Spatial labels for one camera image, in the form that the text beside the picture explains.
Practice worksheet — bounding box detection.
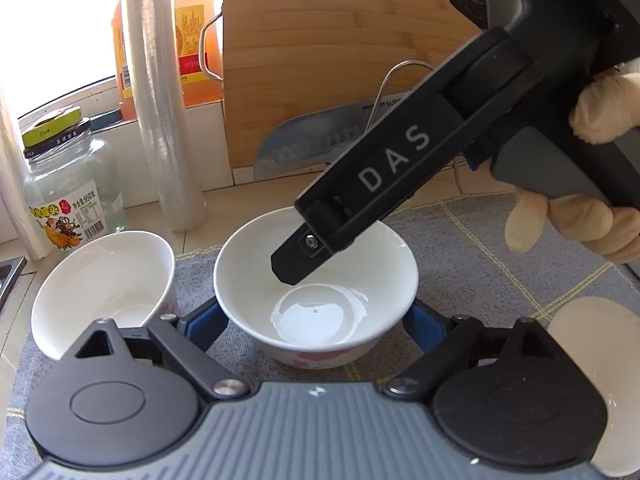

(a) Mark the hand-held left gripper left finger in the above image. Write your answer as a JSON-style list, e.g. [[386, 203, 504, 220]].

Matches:
[[75, 297, 250, 402]]

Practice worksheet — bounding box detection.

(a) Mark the orange liquid jug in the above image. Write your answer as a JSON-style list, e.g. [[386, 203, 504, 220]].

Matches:
[[111, 0, 224, 122]]

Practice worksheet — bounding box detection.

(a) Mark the black handled kitchen knife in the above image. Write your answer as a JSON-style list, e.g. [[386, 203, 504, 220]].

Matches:
[[252, 92, 418, 181]]

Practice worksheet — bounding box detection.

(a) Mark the kitchen sink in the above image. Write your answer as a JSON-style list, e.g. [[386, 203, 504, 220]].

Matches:
[[0, 255, 28, 311]]

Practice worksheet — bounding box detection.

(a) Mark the white pink flower bowl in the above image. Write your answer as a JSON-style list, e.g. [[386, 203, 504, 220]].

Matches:
[[213, 206, 419, 370], [31, 231, 177, 361]]

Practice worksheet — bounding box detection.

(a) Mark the person's right hand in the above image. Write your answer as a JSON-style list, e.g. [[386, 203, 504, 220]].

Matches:
[[505, 72, 640, 263]]

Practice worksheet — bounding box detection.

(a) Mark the bamboo cutting board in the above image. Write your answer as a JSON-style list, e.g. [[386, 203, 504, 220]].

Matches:
[[222, 0, 483, 170]]

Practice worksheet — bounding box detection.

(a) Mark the metal wire rack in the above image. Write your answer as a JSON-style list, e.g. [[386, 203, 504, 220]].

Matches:
[[367, 60, 468, 196]]

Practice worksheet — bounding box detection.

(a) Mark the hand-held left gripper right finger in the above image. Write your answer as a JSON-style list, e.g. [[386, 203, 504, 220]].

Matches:
[[384, 300, 551, 403]]

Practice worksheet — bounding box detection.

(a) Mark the window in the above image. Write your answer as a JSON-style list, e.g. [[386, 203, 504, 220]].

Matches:
[[0, 0, 132, 111]]

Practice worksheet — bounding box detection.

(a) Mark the glass jar with label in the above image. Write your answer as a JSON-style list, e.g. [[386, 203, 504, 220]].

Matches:
[[21, 106, 129, 251]]

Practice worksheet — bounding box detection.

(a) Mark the tall plastic wrap roll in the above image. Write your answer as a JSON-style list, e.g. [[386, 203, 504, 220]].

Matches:
[[122, 0, 207, 232]]

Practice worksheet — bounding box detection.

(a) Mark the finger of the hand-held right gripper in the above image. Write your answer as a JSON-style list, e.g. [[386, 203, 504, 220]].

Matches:
[[271, 220, 388, 286]]

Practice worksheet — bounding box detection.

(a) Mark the grey checked towel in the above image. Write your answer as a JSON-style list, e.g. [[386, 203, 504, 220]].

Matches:
[[10, 192, 640, 480]]

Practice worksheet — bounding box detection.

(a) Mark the white fruit print plate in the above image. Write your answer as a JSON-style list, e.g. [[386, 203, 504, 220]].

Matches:
[[546, 296, 640, 480]]

